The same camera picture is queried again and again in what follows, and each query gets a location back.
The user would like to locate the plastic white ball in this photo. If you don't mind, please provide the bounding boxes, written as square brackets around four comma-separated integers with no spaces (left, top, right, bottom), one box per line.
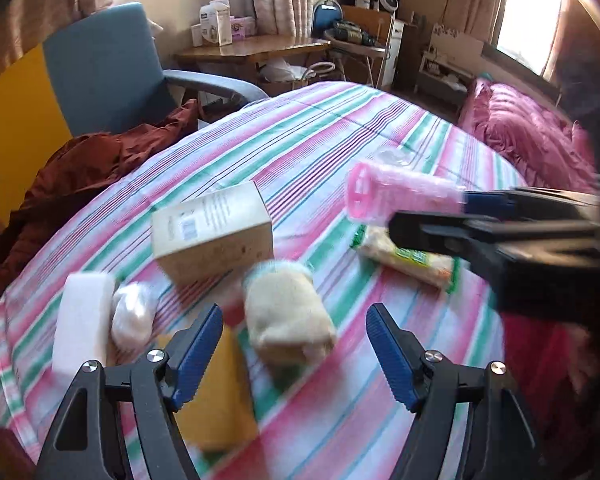
[110,282,158,351]

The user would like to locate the white shelf unit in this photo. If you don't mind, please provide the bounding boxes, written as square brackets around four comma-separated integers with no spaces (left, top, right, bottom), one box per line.
[378,18,405,90]

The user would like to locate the white green scrub sponge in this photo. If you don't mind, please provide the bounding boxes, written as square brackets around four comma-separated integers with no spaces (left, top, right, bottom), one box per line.
[52,272,117,384]

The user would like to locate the white cardboard box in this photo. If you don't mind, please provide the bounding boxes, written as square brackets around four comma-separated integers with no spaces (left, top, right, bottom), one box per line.
[151,181,274,285]

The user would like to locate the pink hair roller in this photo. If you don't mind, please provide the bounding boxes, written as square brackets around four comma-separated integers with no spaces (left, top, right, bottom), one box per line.
[346,159,466,226]

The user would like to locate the magenta quilted blanket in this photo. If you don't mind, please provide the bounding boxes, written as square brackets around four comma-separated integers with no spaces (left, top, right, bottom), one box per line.
[458,78,596,193]

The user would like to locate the grey yellow blue chair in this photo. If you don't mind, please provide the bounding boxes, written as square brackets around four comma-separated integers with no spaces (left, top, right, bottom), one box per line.
[0,2,266,223]

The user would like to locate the blue bag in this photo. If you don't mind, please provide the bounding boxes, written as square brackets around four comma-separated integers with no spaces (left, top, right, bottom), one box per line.
[311,0,342,38]

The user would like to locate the cracker snack packet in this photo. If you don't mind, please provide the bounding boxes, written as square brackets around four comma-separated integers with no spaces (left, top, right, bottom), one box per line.
[350,224,460,294]

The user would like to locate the dark red blanket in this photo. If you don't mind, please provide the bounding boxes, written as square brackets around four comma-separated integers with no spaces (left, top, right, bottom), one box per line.
[0,99,199,297]

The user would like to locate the white boxes on desk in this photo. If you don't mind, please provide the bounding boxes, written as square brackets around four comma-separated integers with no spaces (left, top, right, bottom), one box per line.
[190,0,257,48]

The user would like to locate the wooden desk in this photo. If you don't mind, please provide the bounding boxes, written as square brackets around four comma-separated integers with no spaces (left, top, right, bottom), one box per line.
[174,35,330,82]

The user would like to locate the beige towel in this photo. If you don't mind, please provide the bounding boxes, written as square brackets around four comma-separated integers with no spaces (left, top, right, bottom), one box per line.
[242,260,337,366]

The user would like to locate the striped bed sheet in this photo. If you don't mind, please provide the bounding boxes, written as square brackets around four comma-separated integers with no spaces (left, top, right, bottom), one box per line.
[0,82,522,479]

